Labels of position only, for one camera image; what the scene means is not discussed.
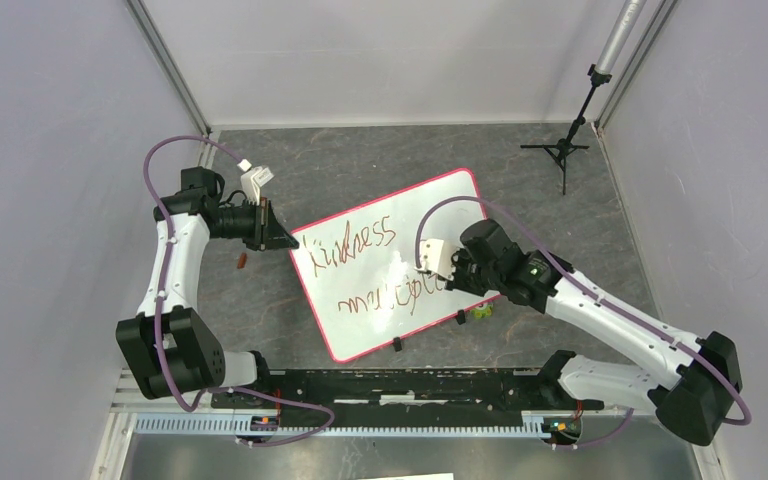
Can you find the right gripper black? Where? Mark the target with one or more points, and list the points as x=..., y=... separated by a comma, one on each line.
x=459, y=255

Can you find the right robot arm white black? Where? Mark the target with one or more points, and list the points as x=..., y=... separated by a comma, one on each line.
x=690, y=383

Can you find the black camera tripod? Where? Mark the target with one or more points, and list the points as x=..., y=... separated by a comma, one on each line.
x=560, y=151

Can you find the whiteboard with pink frame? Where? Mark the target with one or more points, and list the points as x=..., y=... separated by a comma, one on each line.
x=358, y=270

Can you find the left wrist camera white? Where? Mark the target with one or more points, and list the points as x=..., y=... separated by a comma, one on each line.
x=252, y=179

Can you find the green owl toy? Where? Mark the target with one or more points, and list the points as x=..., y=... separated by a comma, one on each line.
x=482, y=310

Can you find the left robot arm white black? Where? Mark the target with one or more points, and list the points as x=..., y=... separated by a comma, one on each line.
x=167, y=346

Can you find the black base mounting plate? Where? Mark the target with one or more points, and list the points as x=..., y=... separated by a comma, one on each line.
x=411, y=398

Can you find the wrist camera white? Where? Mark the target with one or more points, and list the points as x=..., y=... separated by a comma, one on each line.
x=252, y=179
x=437, y=257

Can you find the grey metal pole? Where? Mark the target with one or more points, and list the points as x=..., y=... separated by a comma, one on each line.
x=618, y=36

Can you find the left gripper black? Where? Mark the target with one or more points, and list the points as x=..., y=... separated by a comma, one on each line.
x=268, y=232

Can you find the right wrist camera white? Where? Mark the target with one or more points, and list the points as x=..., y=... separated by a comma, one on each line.
x=437, y=257

